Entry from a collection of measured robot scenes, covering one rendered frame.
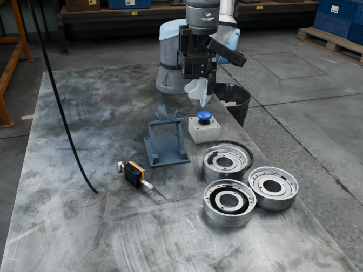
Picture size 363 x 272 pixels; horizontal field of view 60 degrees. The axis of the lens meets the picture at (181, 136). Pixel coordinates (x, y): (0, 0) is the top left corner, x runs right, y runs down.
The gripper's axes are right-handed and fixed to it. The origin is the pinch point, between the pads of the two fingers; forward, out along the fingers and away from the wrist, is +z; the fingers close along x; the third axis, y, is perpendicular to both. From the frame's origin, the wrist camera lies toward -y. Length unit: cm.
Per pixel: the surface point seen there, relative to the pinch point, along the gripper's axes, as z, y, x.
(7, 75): 63, 96, -195
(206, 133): 7.6, 0.5, 3.5
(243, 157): 7.5, -4.6, 15.9
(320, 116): 91, -147, -116
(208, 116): 3.6, -0.5, 1.6
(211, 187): 7.7, 6.5, 23.7
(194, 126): 6.3, 3.3, 1.2
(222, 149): 7.7, -1.1, 11.3
